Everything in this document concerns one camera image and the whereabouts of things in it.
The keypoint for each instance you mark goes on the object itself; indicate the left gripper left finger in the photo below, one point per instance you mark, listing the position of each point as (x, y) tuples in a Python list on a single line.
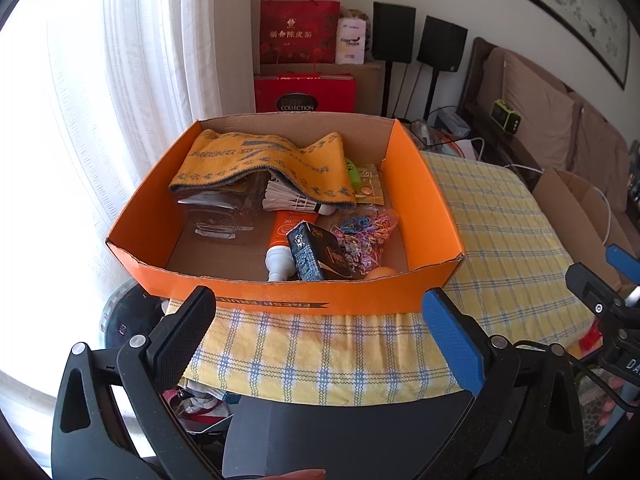
[(177, 336)]

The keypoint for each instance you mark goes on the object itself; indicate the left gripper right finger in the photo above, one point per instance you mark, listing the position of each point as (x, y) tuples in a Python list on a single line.
[(460, 340)]

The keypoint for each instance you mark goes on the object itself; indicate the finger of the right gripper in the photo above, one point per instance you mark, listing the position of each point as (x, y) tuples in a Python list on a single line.
[(624, 263), (595, 294)]

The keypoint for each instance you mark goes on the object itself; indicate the orange white cream tube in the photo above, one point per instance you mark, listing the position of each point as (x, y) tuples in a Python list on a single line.
[(279, 260)]

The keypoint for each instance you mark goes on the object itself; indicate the clear macadamia nut package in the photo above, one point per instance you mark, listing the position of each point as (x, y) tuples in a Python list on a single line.
[(225, 212)]

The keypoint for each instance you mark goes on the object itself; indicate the bag of colourful rubber bands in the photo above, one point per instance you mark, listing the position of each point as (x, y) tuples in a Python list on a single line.
[(363, 234)]

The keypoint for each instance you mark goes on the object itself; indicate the small dark card box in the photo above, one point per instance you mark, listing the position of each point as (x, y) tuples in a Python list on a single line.
[(317, 254)]

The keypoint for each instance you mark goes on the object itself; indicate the yellow snack pouch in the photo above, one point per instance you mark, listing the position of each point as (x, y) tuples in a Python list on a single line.
[(368, 187)]

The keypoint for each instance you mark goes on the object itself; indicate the white feather shuttlecock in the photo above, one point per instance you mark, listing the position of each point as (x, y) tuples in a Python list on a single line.
[(279, 196)]

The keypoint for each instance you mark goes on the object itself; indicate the orange cardboard box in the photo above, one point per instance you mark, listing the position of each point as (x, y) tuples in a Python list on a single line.
[(151, 237)]

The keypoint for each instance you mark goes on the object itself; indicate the green paw print case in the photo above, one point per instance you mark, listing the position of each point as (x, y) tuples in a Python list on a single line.
[(354, 176)]

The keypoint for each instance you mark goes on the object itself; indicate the orange patterned towel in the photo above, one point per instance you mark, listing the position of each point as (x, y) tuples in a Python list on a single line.
[(317, 171)]

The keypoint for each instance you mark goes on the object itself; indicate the large brown cardboard box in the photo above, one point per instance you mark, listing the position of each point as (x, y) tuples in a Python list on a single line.
[(586, 224)]

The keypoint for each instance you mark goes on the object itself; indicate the brown sofa cushion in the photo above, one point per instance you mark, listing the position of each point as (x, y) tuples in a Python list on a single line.
[(548, 114)]

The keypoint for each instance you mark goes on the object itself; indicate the green black radio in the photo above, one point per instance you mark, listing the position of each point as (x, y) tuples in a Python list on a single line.
[(508, 120)]

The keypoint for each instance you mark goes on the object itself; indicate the grey electronic box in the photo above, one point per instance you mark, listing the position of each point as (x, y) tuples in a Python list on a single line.
[(450, 121)]

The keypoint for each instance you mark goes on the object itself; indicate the brown box under bags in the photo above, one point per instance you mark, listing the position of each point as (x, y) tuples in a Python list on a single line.
[(369, 80)]

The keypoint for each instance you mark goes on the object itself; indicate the right black speaker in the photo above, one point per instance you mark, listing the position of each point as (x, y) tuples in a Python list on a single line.
[(442, 45)]

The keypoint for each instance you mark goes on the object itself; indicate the black speaker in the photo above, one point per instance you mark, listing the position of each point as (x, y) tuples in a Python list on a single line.
[(393, 32), (442, 45)]

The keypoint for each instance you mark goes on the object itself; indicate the red Ferrero Collection bag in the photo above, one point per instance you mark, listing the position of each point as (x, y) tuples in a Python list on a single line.
[(305, 93)]

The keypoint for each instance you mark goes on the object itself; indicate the white curtain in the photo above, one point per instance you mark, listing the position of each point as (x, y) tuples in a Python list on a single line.
[(173, 62)]

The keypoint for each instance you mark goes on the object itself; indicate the left black speaker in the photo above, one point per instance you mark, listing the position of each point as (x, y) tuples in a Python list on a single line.
[(393, 32)]

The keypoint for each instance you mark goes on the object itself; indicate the pink tissue pack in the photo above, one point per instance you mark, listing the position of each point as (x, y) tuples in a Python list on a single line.
[(351, 35)]

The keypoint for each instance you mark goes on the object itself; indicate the red tea gift bag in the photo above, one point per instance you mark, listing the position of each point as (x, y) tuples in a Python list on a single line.
[(298, 31)]

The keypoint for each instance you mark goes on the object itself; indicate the framed wall painting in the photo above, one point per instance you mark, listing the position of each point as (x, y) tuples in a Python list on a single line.
[(565, 5)]

